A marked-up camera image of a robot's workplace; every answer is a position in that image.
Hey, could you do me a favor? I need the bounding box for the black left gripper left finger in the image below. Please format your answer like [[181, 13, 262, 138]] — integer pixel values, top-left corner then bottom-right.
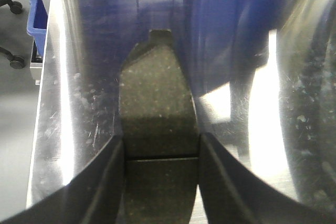
[[3, 136, 124, 223]]

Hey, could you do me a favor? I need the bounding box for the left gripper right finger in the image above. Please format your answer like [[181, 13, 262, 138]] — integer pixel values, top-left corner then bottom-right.
[[198, 133, 335, 223]]

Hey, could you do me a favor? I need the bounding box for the grey brake pad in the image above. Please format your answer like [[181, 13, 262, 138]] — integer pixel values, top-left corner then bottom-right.
[[119, 30, 199, 223]]

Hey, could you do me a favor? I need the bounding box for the black office chair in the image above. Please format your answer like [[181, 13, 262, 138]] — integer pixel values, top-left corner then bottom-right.
[[0, 0, 27, 70]]

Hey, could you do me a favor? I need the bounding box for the blue bin under table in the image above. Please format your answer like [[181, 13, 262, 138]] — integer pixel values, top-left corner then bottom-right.
[[27, 0, 48, 56]]

